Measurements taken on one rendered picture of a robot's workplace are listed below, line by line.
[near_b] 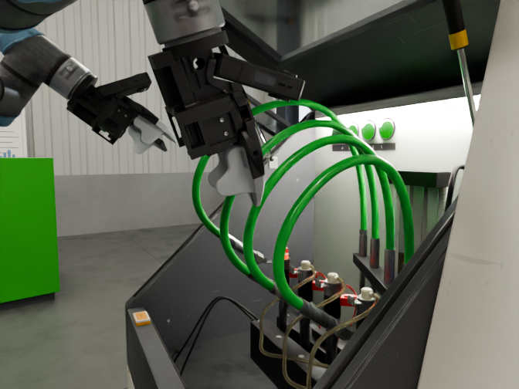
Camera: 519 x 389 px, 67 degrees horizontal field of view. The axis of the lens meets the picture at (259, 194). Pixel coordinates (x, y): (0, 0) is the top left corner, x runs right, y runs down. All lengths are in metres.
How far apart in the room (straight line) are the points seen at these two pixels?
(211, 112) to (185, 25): 0.09
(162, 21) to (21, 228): 3.58
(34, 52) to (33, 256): 3.23
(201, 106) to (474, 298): 0.35
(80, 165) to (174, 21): 6.78
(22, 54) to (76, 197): 6.33
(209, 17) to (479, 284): 0.39
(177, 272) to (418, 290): 0.68
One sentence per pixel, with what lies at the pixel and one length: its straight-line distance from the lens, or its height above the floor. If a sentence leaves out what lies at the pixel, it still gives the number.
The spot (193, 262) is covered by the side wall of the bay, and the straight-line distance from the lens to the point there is 1.04.
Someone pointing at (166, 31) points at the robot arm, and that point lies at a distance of 0.43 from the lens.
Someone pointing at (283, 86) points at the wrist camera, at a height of 1.40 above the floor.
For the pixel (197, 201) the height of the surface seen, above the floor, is 1.24.
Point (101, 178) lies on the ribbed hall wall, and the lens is 7.19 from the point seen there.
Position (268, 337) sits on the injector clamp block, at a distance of 0.78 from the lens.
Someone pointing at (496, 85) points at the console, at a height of 1.40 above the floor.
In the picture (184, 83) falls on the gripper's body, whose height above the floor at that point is 1.40.
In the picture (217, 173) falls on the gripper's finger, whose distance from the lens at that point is 0.50.
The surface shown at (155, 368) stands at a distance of 0.77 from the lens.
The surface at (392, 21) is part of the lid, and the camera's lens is 0.77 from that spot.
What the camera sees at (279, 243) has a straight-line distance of 0.48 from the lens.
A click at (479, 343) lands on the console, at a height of 1.13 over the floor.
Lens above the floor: 1.32
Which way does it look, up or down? 6 degrees down
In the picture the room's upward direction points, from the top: straight up
